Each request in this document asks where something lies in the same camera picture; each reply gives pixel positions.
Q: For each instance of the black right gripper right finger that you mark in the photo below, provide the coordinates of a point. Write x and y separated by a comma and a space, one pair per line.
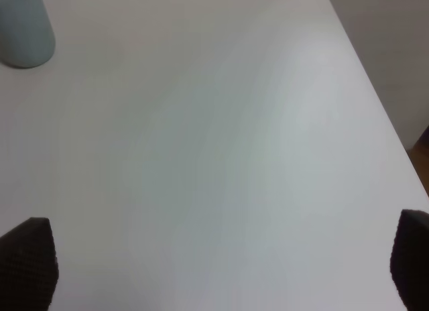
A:
409, 259

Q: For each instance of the teal green plastic cup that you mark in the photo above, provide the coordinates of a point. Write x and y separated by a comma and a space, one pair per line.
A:
27, 35

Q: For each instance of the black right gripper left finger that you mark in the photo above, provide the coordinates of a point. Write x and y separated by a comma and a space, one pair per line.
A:
29, 266

